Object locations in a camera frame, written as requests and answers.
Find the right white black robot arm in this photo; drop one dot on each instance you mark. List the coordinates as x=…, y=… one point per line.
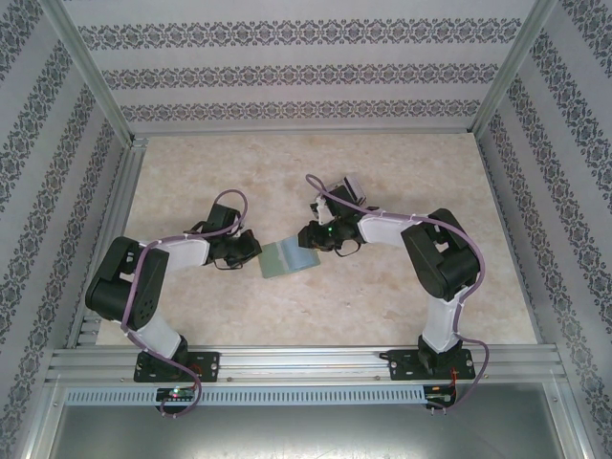
x=382, y=229

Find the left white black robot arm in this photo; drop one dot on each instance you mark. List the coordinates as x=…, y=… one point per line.
x=186, y=253

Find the left green circuit board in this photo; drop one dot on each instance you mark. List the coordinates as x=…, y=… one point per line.
x=174, y=393

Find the green circuit board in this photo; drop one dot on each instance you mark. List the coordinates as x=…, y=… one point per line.
x=174, y=393
x=437, y=398

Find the grey sheet metal panel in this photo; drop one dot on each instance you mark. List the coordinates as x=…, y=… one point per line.
x=306, y=430

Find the right green circuit board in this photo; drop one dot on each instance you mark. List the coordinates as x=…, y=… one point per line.
x=437, y=398

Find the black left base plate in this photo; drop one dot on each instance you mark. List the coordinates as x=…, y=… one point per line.
x=210, y=365

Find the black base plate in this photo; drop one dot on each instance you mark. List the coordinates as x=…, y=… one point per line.
x=401, y=365
x=210, y=365

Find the aluminium mounting rail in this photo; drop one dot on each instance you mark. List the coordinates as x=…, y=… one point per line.
x=296, y=363

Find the aluminium side rail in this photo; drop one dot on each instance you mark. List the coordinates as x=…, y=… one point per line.
x=107, y=239

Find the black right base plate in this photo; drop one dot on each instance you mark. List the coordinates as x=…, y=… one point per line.
x=401, y=365

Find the aluminium frame post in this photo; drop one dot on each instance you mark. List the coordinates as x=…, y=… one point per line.
x=509, y=72
x=91, y=72

